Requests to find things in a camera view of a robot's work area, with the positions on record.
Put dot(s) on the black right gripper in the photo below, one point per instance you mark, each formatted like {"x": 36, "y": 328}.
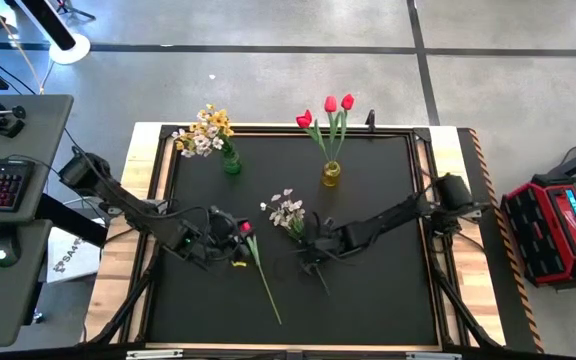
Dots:
{"x": 330, "y": 246}

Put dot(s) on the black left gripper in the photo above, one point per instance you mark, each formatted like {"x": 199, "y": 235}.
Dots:
{"x": 218, "y": 240}

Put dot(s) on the red artificial tulip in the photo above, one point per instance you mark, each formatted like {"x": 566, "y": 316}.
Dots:
{"x": 244, "y": 226}
{"x": 304, "y": 119}
{"x": 330, "y": 103}
{"x": 348, "y": 101}

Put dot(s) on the white artificial flower bunch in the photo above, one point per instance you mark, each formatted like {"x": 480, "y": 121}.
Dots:
{"x": 288, "y": 215}
{"x": 202, "y": 141}

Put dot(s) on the yellow artificial flower bunch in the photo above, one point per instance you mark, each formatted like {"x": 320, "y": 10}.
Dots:
{"x": 215, "y": 117}

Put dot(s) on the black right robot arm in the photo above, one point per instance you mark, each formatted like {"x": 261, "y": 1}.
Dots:
{"x": 393, "y": 217}

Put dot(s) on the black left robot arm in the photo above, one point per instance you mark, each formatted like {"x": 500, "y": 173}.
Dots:
{"x": 133, "y": 210}

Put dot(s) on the green glass vase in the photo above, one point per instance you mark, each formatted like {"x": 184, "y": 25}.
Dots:
{"x": 231, "y": 163}

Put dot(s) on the yellow glass vase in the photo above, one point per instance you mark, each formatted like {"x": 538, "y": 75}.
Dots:
{"x": 331, "y": 175}

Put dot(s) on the yellow fallen flower piece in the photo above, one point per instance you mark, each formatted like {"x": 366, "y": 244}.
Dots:
{"x": 239, "y": 263}

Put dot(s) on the thick black bar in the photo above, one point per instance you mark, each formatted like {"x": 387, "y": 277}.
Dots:
{"x": 73, "y": 220}

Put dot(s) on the white printed sign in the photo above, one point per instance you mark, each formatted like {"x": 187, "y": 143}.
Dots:
{"x": 73, "y": 255}

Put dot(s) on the yellow black hazard tape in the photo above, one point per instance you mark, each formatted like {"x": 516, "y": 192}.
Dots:
{"x": 516, "y": 280}

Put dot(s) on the black computer mouse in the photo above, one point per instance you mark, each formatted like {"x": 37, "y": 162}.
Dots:
{"x": 4, "y": 245}

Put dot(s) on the red black tool case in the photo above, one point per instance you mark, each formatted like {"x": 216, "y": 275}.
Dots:
{"x": 553, "y": 230}

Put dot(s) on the white round stand base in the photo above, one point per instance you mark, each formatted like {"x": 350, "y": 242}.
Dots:
{"x": 75, "y": 54}

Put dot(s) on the black stand pole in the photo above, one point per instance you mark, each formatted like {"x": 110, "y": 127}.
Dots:
{"x": 48, "y": 22}

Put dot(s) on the black tripod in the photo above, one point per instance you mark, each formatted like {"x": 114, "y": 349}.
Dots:
{"x": 65, "y": 6}

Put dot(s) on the thin yellow pole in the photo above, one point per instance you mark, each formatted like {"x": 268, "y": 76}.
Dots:
{"x": 18, "y": 50}

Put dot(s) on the black aluminium table frame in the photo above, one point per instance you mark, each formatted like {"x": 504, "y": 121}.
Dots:
{"x": 169, "y": 132}

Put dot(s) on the black frame bracket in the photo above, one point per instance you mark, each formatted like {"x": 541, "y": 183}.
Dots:
{"x": 370, "y": 119}

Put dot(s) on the silver metal bracket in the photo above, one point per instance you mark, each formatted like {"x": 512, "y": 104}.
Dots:
{"x": 154, "y": 354}
{"x": 433, "y": 356}

